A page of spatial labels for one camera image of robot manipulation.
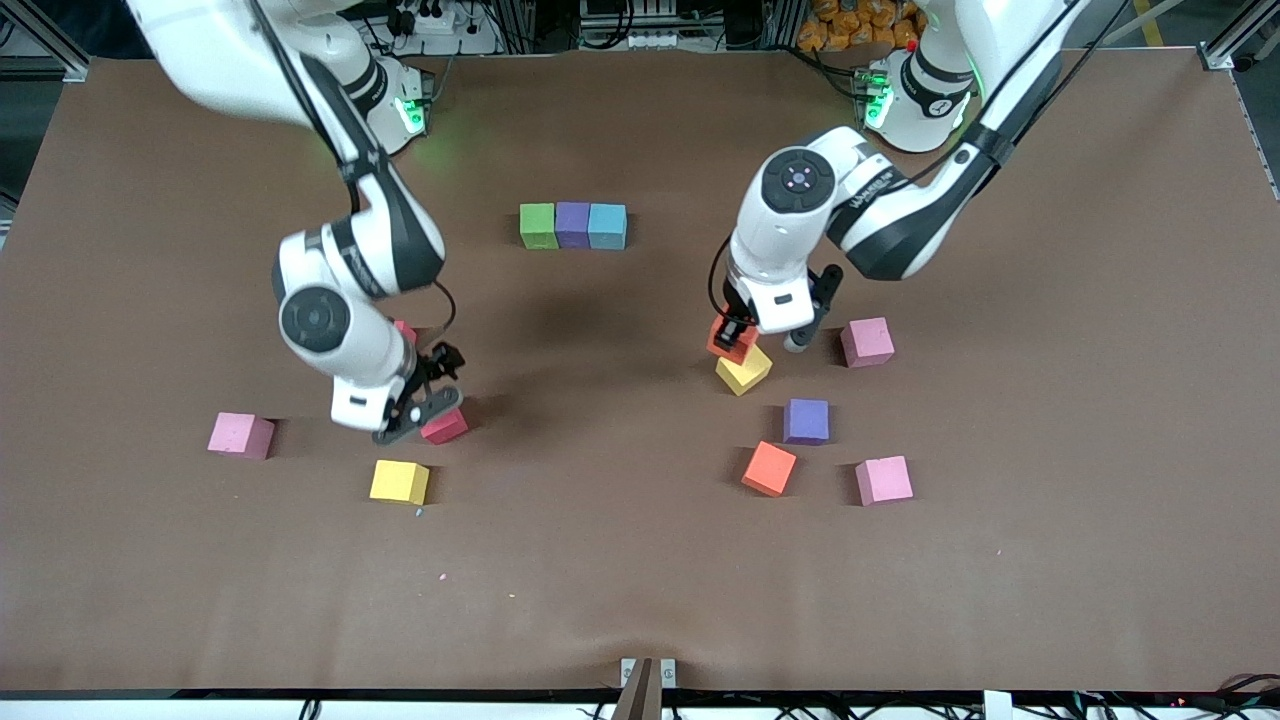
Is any orange foam cube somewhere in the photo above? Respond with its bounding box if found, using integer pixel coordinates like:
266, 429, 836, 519
741, 441, 799, 498
707, 315, 760, 364

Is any light blue foam cube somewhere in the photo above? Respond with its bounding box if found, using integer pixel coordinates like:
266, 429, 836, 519
588, 204, 629, 251

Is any aluminium frame profile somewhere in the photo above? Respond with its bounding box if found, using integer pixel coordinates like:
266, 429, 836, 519
0, 0, 136, 83
1198, 0, 1280, 71

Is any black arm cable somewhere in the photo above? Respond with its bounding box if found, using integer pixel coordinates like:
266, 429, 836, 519
709, 0, 1133, 323
430, 280, 458, 353

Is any yellow foam cube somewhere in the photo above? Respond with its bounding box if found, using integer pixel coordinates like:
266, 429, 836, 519
369, 459, 431, 506
715, 345, 774, 397

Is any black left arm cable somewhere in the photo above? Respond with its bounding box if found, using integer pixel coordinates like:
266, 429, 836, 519
709, 0, 1133, 323

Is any bag of orange items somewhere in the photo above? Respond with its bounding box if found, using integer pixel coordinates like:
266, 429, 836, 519
798, 0, 926, 53

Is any white power strip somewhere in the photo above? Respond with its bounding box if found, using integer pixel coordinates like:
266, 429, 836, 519
388, 0, 489, 37

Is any pink foam cube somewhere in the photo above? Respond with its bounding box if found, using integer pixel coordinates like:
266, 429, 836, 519
855, 455, 915, 507
839, 317, 896, 369
207, 412, 276, 461

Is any metal table edge bracket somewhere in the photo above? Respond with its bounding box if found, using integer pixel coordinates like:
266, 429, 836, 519
612, 657, 678, 720

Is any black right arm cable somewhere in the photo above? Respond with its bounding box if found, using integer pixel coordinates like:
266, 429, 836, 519
430, 280, 458, 353

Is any green foam cube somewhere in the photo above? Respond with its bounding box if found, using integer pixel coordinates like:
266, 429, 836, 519
519, 203, 558, 251

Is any white rack equipment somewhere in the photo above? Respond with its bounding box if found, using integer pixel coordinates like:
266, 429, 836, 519
578, 0, 723, 51

